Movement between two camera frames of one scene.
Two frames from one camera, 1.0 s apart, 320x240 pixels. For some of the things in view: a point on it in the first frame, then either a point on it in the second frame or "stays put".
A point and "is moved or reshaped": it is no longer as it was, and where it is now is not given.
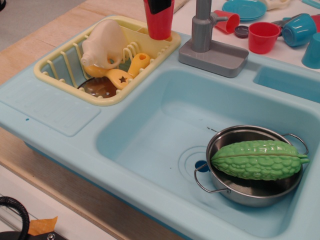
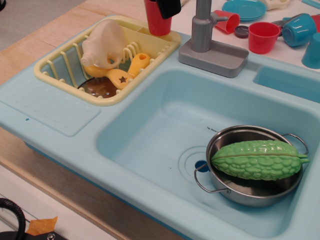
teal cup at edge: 311,57 stays put
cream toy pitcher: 106,46 stays put
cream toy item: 271,4 stays put
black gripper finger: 157,6 to 169,8
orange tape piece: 37,227 stays put
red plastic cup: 160,24 is moved or reshaped
